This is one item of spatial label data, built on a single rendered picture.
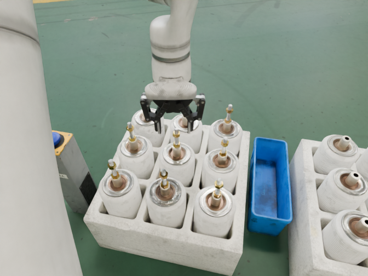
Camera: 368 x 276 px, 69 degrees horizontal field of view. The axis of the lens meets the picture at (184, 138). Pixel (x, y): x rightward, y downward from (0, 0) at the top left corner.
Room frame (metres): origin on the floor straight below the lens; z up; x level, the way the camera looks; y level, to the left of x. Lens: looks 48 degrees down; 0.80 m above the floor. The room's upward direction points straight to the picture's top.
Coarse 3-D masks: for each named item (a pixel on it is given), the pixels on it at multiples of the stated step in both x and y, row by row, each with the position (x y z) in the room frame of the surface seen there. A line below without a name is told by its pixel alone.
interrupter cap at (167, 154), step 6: (180, 144) 0.47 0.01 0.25; (168, 150) 0.45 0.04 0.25; (186, 150) 0.45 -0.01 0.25; (168, 156) 0.43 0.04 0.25; (180, 156) 0.43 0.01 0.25; (186, 156) 0.43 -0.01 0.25; (168, 162) 0.41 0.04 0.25; (174, 162) 0.41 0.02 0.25; (180, 162) 0.41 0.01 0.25; (186, 162) 0.41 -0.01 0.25
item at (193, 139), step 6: (198, 126) 0.54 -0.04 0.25; (180, 132) 0.52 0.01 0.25; (192, 132) 0.52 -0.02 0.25; (198, 132) 0.52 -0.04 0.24; (174, 138) 0.52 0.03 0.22; (180, 138) 0.51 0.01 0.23; (186, 138) 0.51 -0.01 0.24; (192, 138) 0.51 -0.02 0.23; (198, 138) 0.52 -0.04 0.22; (192, 144) 0.51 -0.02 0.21; (198, 144) 0.53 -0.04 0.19; (198, 150) 0.53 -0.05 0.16
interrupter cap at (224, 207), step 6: (204, 192) 0.32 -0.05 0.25; (210, 192) 0.32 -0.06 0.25; (222, 192) 0.32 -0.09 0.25; (204, 198) 0.31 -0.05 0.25; (210, 198) 0.31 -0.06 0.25; (222, 198) 0.31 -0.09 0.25; (228, 198) 0.31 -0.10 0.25; (204, 204) 0.29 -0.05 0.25; (210, 204) 0.29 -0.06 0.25; (222, 204) 0.29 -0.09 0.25; (228, 204) 0.29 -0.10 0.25; (204, 210) 0.28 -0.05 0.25; (210, 210) 0.28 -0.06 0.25; (216, 210) 0.28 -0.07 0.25; (222, 210) 0.28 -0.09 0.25; (228, 210) 0.28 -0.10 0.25; (216, 216) 0.26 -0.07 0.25; (222, 216) 0.26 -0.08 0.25
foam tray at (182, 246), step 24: (168, 120) 0.64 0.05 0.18; (240, 144) 0.53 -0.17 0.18; (120, 168) 0.46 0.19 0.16; (240, 168) 0.44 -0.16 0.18; (96, 192) 0.37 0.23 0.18; (144, 192) 0.39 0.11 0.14; (192, 192) 0.37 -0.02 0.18; (240, 192) 0.37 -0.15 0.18; (96, 216) 0.30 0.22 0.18; (144, 216) 0.30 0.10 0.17; (192, 216) 0.30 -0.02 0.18; (240, 216) 0.30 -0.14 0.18; (96, 240) 0.29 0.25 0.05; (120, 240) 0.27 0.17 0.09; (144, 240) 0.26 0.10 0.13; (168, 240) 0.24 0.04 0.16; (192, 240) 0.24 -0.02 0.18; (216, 240) 0.24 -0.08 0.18; (240, 240) 0.24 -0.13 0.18; (192, 264) 0.23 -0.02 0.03; (216, 264) 0.22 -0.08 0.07
